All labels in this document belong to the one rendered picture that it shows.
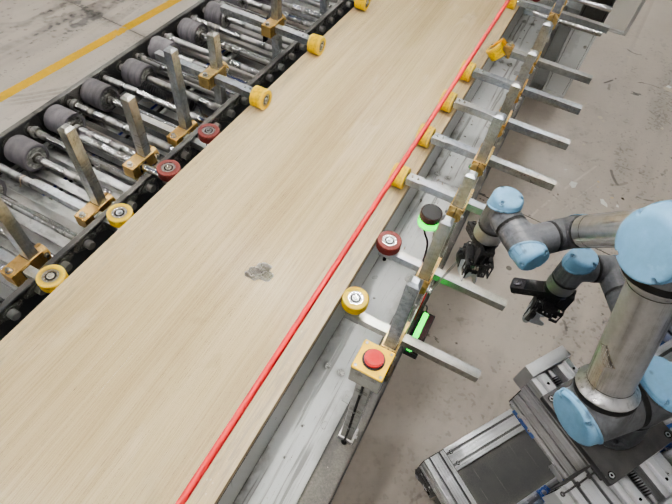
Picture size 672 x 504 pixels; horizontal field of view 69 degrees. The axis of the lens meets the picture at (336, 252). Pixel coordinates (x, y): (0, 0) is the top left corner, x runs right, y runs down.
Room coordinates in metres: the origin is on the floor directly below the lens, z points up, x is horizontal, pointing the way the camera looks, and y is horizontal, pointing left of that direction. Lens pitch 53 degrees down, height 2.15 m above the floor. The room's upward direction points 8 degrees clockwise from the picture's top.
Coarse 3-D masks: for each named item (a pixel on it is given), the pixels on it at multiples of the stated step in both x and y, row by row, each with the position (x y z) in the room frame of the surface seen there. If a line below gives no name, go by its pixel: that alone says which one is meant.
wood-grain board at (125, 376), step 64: (384, 0) 2.55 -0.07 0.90; (448, 0) 2.64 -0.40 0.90; (320, 64) 1.92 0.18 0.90; (384, 64) 1.98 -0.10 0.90; (448, 64) 2.05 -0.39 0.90; (256, 128) 1.45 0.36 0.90; (320, 128) 1.50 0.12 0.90; (384, 128) 1.55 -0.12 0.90; (192, 192) 1.09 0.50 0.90; (256, 192) 1.13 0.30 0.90; (320, 192) 1.17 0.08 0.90; (128, 256) 0.80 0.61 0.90; (192, 256) 0.83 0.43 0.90; (256, 256) 0.86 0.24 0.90; (320, 256) 0.90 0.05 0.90; (64, 320) 0.57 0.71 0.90; (128, 320) 0.59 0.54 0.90; (192, 320) 0.62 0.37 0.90; (256, 320) 0.65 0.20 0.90; (320, 320) 0.67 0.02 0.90; (0, 384) 0.37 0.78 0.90; (64, 384) 0.40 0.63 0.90; (128, 384) 0.42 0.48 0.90; (192, 384) 0.44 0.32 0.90; (0, 448) 0.23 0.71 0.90; (64, 448) 0.25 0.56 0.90; (128, 448) 0.27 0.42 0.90; (192, 448) 0.29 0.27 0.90
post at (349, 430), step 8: (360, 392) 0.41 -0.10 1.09; (368, 392) 0.41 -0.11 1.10; (352, 400) 0.42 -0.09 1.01; (360, 400) 0.41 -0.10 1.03; (352, 408) 0.42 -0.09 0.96; (360, 408) 0.41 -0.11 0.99; (352, 416) 0.41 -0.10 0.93; (360, 416) 0.41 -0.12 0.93; (344, 424) 0.42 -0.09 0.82; (352, 424) 0.41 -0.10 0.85; (344, 432) 0.42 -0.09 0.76; (352, 432) 0.41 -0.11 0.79; (344, 440) 0.40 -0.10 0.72; (352, 440) 0.41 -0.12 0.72
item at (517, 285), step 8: (512, 280) 0.87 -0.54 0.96; (520, 280) 0.86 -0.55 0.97; (528, 280) 0.86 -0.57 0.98; (536, 280) 0.86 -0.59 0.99; (512, 288) 0.84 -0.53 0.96; (520, 288) 0.83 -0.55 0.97; (528, 288) 0.83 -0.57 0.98; (536, 288) 0.83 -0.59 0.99; (536, 296) 0.81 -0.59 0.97; (544, 296) 0.80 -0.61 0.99
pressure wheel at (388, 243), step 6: (384, 234) 1.02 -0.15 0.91; (390, 234) 1.02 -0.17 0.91; (396, 234) 1.02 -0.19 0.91; (378, 240) 0.99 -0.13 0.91; (384, 240) 0.99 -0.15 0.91; (390, 240) 0.99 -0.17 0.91; (396, 240) 1.00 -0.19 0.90; (378, 246) 0.97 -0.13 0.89; (384, 246) 0.97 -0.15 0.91; (390, 246) 0.97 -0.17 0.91; (396, 246) 0.97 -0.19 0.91; (384, 252) 0.96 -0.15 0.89; (390, 252) 0.96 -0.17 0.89; (396, 252) 0.97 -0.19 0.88; (384, 258) 0.99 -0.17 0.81
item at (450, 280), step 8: (384, 256) 0.98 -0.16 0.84; (392, 256) 0.97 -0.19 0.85; (400, 256) 0.97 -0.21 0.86; (408, 256) 0.97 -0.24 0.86; (408, 264) 0.95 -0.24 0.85; (416, 264) 0.95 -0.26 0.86; (440, 272) 0.93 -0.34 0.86; (448, 280) 0.90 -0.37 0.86; (456, 280) 0.91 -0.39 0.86; (464, 280) 0.91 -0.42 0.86; (456, 288) 0.89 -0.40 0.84; (464, 288) 0.88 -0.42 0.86; (472, 288) 0.88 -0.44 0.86; (480, 288) 0.89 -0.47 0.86; (472, 296) 0.87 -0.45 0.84; (480, 296) 0.86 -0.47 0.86; (488, 296) 0.86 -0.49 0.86; (496, 296) 0.87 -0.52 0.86; (488, 304) 0.85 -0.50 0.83; (496, 304) 0.84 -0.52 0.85; (504, 304) 0.84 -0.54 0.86
